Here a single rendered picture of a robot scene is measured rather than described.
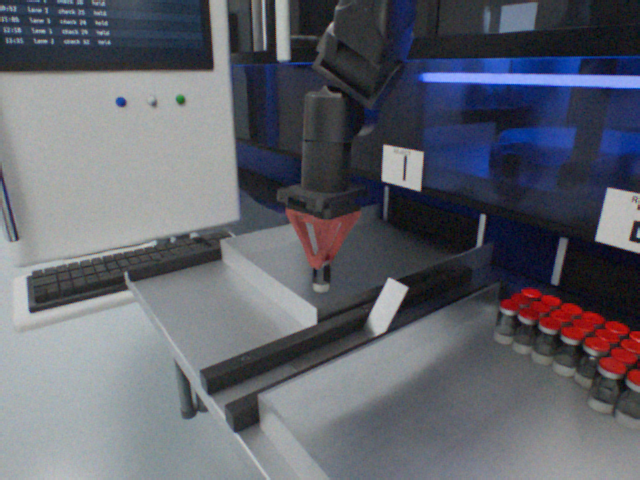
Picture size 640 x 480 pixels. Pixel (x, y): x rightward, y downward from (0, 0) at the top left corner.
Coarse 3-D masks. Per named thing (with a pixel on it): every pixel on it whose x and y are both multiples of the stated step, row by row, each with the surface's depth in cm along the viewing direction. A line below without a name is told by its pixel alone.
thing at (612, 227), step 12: (612, 192) 44; (624, 192) 43; (612, 204) 44; (624, 204) 44; (636, 204) 43; (612, 216) 45; (624, 216) 44; (636, 216) 43; (600, 228) 46; (612, 228) 45; (624, 228) 44; (600, 240) 46; (612, 240) 45; (624, 240) 44; (636, 252) 44
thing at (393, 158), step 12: (384, 156) 71; (396, 156) 68; (408, 156) 66; (420, 156) 64; (384, 168) 71; (396, 168) 69; (408, 168) 67; (420, 168) 65; (384, 180) 72; (396, 180) 69; (408, 180) 67; (420, 180) 65
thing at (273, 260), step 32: (288, 224) 74; (384, 224) 84; (224, 256) 67; (256, 256) 69; (288, 256) 69; (352, 256) 69; (384, 256) 69; (416, 256) 69; (448, 256) 69; (480, 256) 65; (288, 288) 52; (352, 288) 59; (320, 320) 48
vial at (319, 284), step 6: (324, 264) 53; (318, 270) 53; (324, 270) 53; (318, 276) 53; (324, 276) 53; (312, 282) 54; (318, 282) 53; (324, 282) 53; (312, 288) 55; (318, 288) 54; (324, 288) 54
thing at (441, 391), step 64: (448, 320) 48; (320, 384) 39; (384, 384) 41; (448, 384) 41; (512, 384) 41; (576, 384) 41; (320, 448) 34; (384, 448) 34; (448, 448) 34; (512, 448) 34; (576, 448) 34
